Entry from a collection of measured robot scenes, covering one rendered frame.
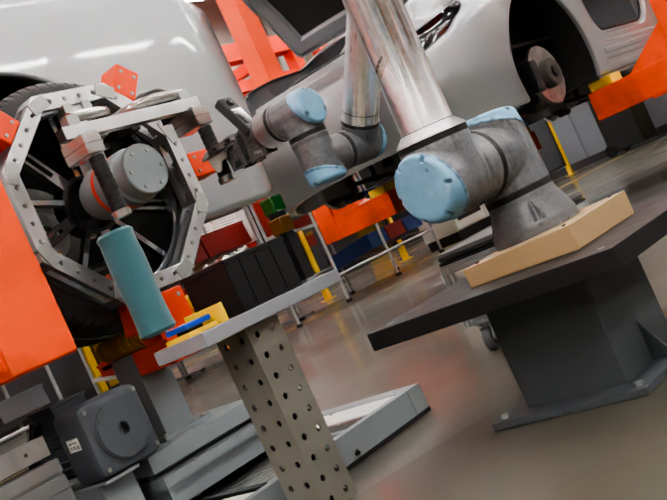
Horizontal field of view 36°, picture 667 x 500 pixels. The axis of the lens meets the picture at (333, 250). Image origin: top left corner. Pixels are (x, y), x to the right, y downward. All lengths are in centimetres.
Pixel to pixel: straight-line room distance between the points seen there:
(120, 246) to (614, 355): 111
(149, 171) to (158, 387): 57
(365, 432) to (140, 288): 65
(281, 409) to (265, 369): 9
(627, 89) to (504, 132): 361
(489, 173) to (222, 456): 101
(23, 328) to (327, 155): 74
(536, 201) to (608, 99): 366
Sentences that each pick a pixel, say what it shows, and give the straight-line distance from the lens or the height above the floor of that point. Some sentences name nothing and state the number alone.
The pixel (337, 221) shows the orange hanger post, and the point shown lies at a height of 64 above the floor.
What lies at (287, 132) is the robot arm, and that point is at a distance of 228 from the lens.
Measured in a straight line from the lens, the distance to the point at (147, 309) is 235.
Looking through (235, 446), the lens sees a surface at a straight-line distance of 259.
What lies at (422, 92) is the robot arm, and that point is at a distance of 201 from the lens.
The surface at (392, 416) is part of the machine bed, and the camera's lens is 258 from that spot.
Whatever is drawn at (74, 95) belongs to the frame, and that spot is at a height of 110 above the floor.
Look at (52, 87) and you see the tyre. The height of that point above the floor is 116.
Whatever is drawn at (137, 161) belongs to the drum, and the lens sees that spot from 244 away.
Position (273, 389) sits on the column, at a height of 28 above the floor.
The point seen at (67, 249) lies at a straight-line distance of 294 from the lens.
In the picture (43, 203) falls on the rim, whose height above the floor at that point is 88.
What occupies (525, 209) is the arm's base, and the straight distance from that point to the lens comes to 211.
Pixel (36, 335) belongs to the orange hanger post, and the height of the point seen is 58.
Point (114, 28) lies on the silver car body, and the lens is 328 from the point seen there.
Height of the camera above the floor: 50
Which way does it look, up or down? level
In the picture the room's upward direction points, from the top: 24 degrees counter-clockwise
